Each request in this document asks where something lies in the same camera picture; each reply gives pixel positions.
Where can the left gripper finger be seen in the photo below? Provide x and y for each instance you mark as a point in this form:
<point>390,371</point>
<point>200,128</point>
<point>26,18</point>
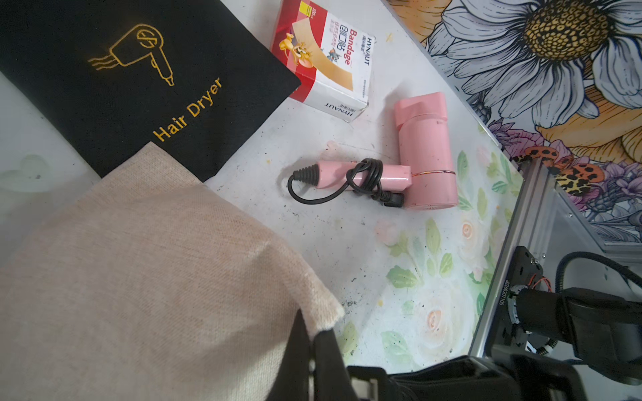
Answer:
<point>311,368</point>

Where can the beige cloth bag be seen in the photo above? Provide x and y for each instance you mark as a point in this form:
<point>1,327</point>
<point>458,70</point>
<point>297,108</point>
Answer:
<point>152,287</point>

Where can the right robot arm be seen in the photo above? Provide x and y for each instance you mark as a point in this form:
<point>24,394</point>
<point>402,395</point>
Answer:
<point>604,331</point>

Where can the pink hair dryer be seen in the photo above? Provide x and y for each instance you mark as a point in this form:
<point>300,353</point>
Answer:
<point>424,180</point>

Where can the black hair dryer pouch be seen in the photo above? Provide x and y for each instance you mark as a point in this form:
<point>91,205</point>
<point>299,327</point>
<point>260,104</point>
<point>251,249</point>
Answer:
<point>113,76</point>

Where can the red white bandage box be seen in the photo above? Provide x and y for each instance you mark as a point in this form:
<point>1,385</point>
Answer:
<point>331,58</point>

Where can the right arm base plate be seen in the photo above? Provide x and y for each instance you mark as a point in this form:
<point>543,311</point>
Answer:
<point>516,290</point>

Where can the aluminium front rail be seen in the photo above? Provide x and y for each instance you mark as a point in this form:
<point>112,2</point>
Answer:
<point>544,228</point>

